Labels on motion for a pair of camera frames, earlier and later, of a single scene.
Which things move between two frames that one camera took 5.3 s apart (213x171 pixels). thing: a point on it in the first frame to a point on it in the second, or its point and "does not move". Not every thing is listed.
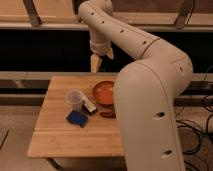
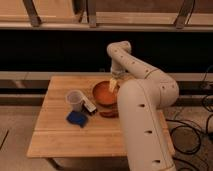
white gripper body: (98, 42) to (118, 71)
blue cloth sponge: (77, 117) does not move
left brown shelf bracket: (35, 19) does not move
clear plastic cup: (74, 97) does not move
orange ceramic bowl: (104, 93) does not move
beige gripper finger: (94, 62) to (112, 85)
